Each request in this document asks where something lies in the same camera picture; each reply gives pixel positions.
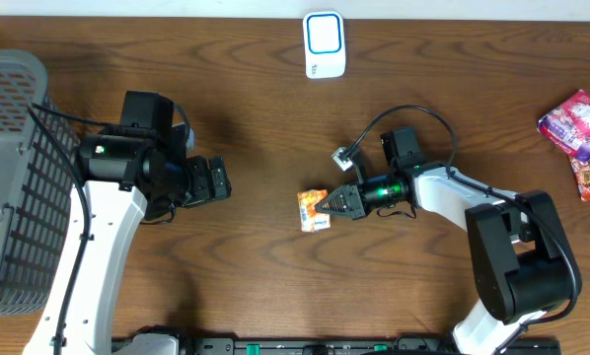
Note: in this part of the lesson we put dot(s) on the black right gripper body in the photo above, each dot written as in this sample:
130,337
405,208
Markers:
363,200

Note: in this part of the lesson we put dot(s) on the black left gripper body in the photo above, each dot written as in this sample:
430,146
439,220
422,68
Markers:
198,180

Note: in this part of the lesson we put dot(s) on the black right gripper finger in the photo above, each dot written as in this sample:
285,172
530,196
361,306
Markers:
338,211
344,196

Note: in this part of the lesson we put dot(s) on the small orange box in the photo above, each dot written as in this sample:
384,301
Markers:
311,220

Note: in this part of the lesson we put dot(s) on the red white snack bar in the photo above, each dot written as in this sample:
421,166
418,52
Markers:
582,176

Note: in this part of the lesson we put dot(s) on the purple snack bag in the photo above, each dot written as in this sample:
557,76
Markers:
568,126

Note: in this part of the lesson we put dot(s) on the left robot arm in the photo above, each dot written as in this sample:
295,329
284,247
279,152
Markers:
136,172

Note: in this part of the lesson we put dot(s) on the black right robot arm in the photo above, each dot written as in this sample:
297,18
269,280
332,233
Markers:
522,262

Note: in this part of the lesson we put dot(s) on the white barcode scanner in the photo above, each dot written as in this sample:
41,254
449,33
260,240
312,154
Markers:
324,45

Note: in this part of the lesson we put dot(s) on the grey plastic mesh basket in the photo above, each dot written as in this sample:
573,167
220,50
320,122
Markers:
35,185

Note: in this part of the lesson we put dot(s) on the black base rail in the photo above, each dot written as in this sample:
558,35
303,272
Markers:
412,344

